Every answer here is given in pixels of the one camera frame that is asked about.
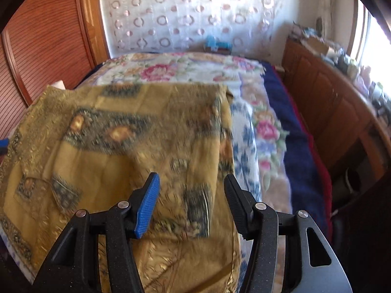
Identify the pile of packets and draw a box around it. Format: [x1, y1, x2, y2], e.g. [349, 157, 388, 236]
[290, 21, 318, 41]

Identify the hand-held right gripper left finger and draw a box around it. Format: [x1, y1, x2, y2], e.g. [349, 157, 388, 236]
[32, 172, 160, 293]

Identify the open cardboard box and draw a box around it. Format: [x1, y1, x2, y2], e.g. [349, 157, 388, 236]
[302, 37, 335, 57]

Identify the sheer circle-print curtain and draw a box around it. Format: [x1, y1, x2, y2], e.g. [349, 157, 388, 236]
[98, 0, 288, 58]

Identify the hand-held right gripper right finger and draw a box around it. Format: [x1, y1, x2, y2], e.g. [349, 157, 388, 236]
[224, 174, 352, 293]

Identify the wooden framed window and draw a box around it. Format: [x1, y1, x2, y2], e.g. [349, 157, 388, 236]
[348, 0, 391, 77]

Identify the navy blue blanket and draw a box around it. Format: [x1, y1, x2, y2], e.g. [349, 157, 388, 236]
[82, 61, 329, 239]

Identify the blue floral white mat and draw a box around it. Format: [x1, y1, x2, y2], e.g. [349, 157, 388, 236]
[0, 93, 263, 293]

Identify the wooden sideboard cabinet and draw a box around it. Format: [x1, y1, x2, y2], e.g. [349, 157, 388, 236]
[281, 37, 391, 184]

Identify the group of small bottles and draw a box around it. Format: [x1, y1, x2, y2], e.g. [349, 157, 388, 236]
[336, 52, 361, 77]

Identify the blue tissue pack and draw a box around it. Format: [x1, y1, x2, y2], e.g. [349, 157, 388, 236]
[204, 35, 233, 52]

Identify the golden patterned shirt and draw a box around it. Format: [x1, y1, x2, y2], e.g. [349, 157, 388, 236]
[0, 83, 243, 293]

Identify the pale window curtain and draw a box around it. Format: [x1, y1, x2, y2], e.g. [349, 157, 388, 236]
[316, 0, 339, 34]

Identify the wooden slatted wardrobe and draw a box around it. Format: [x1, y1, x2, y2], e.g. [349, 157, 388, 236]
[0, 0, 110, 141]

